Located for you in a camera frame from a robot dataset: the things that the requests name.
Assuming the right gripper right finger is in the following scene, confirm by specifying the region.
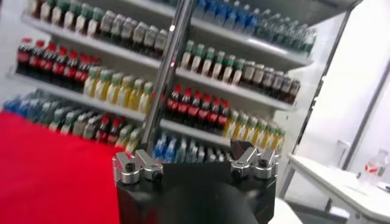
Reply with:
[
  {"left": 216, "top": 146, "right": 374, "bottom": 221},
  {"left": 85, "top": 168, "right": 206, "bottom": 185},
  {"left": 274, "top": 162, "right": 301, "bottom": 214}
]
[{"left": 230, "top": 139, "right": 280, "bottom": 180}]

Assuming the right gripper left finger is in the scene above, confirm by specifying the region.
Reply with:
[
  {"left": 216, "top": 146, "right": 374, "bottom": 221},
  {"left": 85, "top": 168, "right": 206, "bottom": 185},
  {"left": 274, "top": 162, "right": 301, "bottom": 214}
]
[{"left": 113, "top": 149, "right": 165, "bottom": 185}]

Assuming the red shirt with print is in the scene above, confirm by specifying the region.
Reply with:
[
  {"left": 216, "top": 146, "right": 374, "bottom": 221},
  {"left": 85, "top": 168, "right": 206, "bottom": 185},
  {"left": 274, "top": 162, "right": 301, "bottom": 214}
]
[{"left": 0, "top": 110, "right": 126, "bottom": 224}]

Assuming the blue water bottle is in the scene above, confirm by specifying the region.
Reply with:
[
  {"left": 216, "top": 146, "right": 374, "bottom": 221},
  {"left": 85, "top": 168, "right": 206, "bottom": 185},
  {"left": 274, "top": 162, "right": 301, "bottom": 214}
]
[
  {"left": 204, "top": 0, "right": 219, "bottom": 23},
  {"left": 18, "top": 97, "right": 31, "bottom": 116},
  {"left": 214, "top": 1, "right": 229, "bottom": 27},
  {"left": 164, "top": 137, "right": 177, "bottom": 164},
  {"left": 194, "top": 0, "right": 208, "bottom": 19},
  {"left": 246, "top": 8, "right": 260, "bottom": 36},
  {"left": 225, "top": 1, "right": 240, "bottom": 30},
  {"left": 2, "top": 97, "right": 21, "bottom": 113},
  {"left": 152, "top": 133, "right": 168, "bottom": 161},
  {"left": 236, "top": 4, "right": 250, "bottom": 33}
]

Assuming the red cap cola bottle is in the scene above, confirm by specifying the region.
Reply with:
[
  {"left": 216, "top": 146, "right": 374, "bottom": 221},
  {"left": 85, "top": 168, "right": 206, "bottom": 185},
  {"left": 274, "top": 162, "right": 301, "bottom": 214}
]
[
  {"left": 63, "top": 50, "right": 79, "bottom": 89},
  {"left": 51, "top": 46, "right": 68, "bottom": 85},
  {"left": 197, "top": 93, "right": 213, "bottom": 130},
  {"left": 187, "top": 90, "right": 202, "bottom": 127},
  {"left": 218, "top": 100, "right": 231, "bottom": 135},
  {"left": 29, "top": 40, "right": 45, "bottom": 77},
  {"left": 39, "top": 43, "right": 57, "bottom": 80},
  {"left": 96, "top": 116, "right": 111, "bottom": 143},
  {"left": 16, "top": 38, "right": 33, "bottom": 74},
  {"left": 166, "top": 84, "right": 183, "bottom": 121},
  {"left": 74, "top": 54, "right": 91, "bottom": 92},
  {"left": 177, "top": 88, "right": 193, "bottom": 124},
  {"left": 207, "top": 97, "right": 222, "bottom": 132},
  {"left": 108, "top": 119, "right": 122, "bottom": 145}
]

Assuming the green tinted water bottle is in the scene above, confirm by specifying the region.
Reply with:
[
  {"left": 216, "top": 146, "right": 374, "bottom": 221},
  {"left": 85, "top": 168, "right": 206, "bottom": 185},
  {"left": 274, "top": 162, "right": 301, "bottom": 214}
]
[
  {"left": 175, "top": 139, "right": 188, "bottom": 164},
  {"left": 303, "top": 27, "right": 317, "bottom": 55},
  {"left": 267, "top": 13, "right": 280, "bottom": 42},
  {"left": 257, "top": 9, "right": 271, "bottom": 39},
  {"left": 285, "top": 19, "right": 299, "bottom": 48},
  {"left": 276, "top": 16, "right": 289, "bottom": 45},
  {"left": 294, "top": 23, "right": 308, "bottom": 51},
  {"left": 27, "top": 99, "right": 42, "bottom": 121},
  {"left": 186, "top": 141, "right": 198, "bottom": 164},
  {"left": 39, "top": 102, "right": 54, "bottom": 122}
]

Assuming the beige label dark bottle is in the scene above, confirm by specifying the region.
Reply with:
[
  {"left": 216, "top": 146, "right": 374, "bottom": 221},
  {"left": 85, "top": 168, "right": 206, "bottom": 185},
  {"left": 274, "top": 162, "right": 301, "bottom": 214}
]
[
  {"left": 73, "top": 112, "right": 89, "bottom": 138},
  {"left": 271, "top": 71, "right": 285, "bottom": 99},
  {"left": 261, "top": 67, "right": 275, "bottom": 96},
  {"left": 288, "top": 79, "right": 302, "bottom": 104},
  {"left": 242, "top": 60, "right": 256, "bottom": 89},
  {"left": 252, "top": 63, "right": 266, "bottom": 92},
  {"left": 83, "top": 114, "right": 101, "bottom": 140},
  {"left": 280, "top": 75, "right": 293, "bottom": 102}
]

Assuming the white side table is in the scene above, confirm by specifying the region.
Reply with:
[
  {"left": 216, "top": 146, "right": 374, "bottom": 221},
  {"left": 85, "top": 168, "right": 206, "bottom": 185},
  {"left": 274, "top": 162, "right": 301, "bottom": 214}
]
[{"left": 288, "top": 153, "right": 390, "bottom": 224}]

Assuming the drinks display shelf unit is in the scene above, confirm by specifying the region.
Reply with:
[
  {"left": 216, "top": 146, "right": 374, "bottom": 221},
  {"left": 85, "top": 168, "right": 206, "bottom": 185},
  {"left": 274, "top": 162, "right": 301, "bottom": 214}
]
[
  {"left": 152, "top": 0, "right": 363, "bottom": 171},
  {"left": 0, "top": 0, "right": 197, "bottom": 155}
]

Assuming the green cap tea bottle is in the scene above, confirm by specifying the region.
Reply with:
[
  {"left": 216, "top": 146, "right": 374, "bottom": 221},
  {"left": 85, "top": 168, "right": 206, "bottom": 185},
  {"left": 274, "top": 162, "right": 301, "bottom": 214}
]
[
  {"left": 222, "top": 54, "right": 236, "bottom": 83},
  {"left": 191, "top": 44, "right": 205, "bottom": 74},
  {"left": 40, "top": 0, "right": 52, "bottom": 21},
  {"left": 63, "top": 2, "right": 76, "bottom": 30},
  {"left": 181, "top": 40, "right": 195, "bottom": 70},
  {"left": 51, "top": 0, "right": 64, "bottom": 26},
  {"left": 232, "top": 58, "right": 246, "bottom": 86},
  {"left": 211, "top": 51, "right": 226, "bottom": 80},
  {"left": 74, "top": 4, "right": 89, "bottom": 35},
  {"left": 201, "top": 47, "right": 216, "bottom": 77},
  {"left": 29, "top": 0, "right": 40, "bottom": 16},
  {"left": 87, "top": 7, "right": 103, "bottom": 38}
]

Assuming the clear plastic bottle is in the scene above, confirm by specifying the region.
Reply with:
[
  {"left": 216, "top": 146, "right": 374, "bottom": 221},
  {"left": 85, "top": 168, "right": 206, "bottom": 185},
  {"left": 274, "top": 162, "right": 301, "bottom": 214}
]
[{"left": 364, "top": 148, "right": 390, "bottom": 183}]

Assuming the white label dark bottle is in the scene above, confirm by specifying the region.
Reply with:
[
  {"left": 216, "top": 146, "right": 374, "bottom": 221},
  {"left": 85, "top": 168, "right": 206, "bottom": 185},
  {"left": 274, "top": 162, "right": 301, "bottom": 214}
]
[
  {"left": 100, "top": 10, "right": 116, "bottom": 40},
  {"left": 143, "top": 25, "right": 158, "bottom": 55},
  {"left": 132, "top": 21, "right": 147, "bottom": 51},
  {"left": 111, "top": 13, "right": 125, "bottom": 43},
  {"left": 121, "top": 17, "right": 137, "bottom": 46},
  {"left": 154, "top": 29, "right": 169, "bottom": 58}
]

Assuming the grey metal frame pole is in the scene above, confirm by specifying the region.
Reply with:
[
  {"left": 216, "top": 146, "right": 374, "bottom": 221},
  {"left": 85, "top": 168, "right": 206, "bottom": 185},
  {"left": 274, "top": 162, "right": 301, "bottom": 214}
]
[{"left": 342, "top": 65, "right": 390, "bottom": 170}]

